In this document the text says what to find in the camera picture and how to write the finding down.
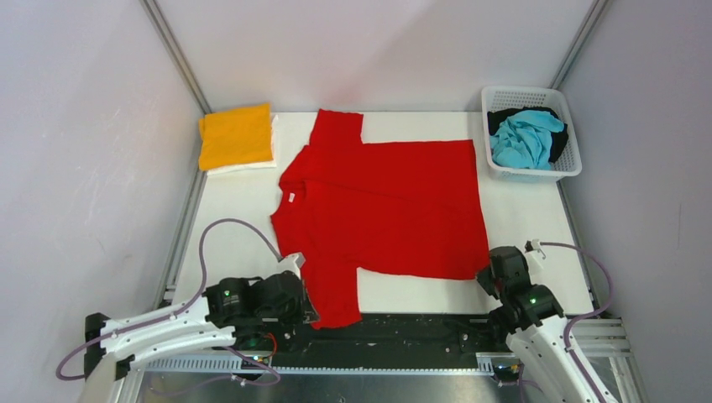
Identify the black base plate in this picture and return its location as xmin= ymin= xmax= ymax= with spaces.
xmin=211 ymin=311 xmax=543 ymax=369

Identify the left controller board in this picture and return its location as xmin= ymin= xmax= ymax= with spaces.
xmin=240 ymin=356 xmax=270 ymax=371

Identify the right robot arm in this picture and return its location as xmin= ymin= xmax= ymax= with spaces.
xmin=477 ymin=245 xmax=616 ymax=402

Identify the controller board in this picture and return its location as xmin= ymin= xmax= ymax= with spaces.
xmin=492 ymin=364 xmax=523 ymax=385
xmin=240 ymin=356 xmax=270 ymax=371

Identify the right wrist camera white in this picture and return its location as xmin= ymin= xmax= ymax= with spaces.
xmin=525 ymin=238 xmax=547 ymax=261

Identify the folded orange t-shirt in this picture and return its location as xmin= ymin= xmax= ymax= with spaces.
xmin=198 ymin=103 xmax=274 ymax=171

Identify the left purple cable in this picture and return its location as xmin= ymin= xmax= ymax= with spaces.
xmin=55 ymin=218 xmax=285 ymax=387

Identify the aluminium frame rail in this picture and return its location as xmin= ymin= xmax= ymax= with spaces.
xmin=128 ymin=317 xmax=632 ymax=374

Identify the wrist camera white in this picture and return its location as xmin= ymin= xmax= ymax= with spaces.
xmin=525 ymin=238 xmax=547 ymax=261
xmin=277 ymin=253 xmax=306 ymax=280

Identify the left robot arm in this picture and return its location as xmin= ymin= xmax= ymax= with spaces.
xmin=79 ymin=270 xmax=319 ymax=402

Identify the red t-shirt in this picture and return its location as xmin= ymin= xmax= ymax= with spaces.
xmin=271 ymin=109 xmax=490 ymax=329

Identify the right controller board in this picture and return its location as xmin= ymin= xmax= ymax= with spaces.
xmin=492 ymin=364 xmax=523 ymax=385

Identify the light blue t-shirt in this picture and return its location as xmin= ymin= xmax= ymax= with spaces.
xmin=489 ymin=108 xmax=566 ymax=171

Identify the folded white t-shirt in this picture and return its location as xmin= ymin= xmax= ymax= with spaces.
xmin=198 ymin=113 xmax=278 ymax=175

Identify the white plastic basket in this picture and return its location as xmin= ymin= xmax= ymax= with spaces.
xmin=481 ymin=86 xmax=582 ymax=183

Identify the black t-shirt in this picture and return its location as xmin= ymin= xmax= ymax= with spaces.
xmin=487 ymin=107 xmax=569 ymax=165

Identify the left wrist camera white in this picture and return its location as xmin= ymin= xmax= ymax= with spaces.
xmin=277 ymin=253 xmax=306 ymax=280

